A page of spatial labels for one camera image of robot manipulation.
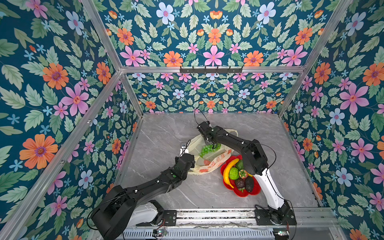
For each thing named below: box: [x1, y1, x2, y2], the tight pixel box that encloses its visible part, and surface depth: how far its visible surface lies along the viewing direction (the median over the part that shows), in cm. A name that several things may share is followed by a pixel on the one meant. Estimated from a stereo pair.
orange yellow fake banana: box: [223, 158, 240, 189], surface depth 83 cm
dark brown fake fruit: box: [235, 178, 246, 189], surface depth 82 cm
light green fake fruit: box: [229, 167, 240, 180], surface depth 84 cm
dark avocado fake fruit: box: [245, 176, 254, 193], surface depth 81 cm
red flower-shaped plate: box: [220, 154, 261, 198], surface depth 82 cm
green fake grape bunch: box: [199, 143, 222, 158], surface depth 97 cm
